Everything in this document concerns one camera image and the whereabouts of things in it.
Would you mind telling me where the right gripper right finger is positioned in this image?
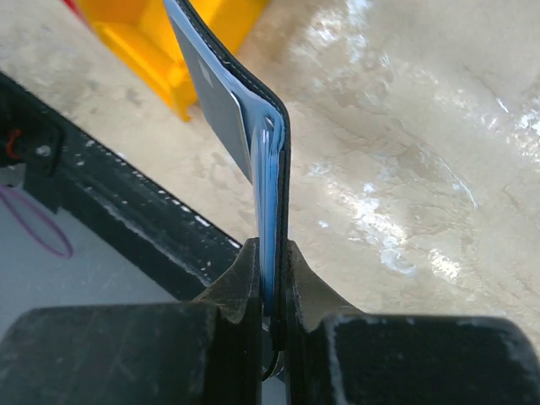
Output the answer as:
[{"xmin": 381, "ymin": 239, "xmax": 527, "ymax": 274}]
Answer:
[{"xmin": 283, "ymin": 243, "xmax": 539, "ymax": 404}]

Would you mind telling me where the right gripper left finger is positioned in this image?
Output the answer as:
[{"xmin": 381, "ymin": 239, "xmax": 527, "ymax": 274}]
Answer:
[{"xmin": 1, "ymin": 238, "xmax": 262, "ymax": 404}]

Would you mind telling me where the black leather card holder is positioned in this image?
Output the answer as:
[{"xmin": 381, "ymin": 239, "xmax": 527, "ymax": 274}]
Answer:
[{"xmin": 165, "ymin": 1, "xmax": 291, "ymax": 379}]

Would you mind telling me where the grey credit card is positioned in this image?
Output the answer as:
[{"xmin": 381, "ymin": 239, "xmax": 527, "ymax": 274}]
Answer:
[{"xmin": 173, "ymin": 24, "xmax": 251, "ymax": 180}]

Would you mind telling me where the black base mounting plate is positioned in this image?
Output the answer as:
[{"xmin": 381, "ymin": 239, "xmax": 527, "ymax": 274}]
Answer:
[{"xmin": 1, "ymin": 75, "xmax": 241, "ymax": 300}]

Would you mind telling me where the yellow plastic bin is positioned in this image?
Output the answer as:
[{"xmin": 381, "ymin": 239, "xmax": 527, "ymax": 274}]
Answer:
[{"xmin": 76, "ymin": 0, "xmax": 267, "ymax": 122}]

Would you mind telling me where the red plastic bin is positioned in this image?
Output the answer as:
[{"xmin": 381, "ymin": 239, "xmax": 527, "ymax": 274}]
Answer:
[{"xmin": 62, "ymin": 0, "xmax": 84, "ymax": 19}]

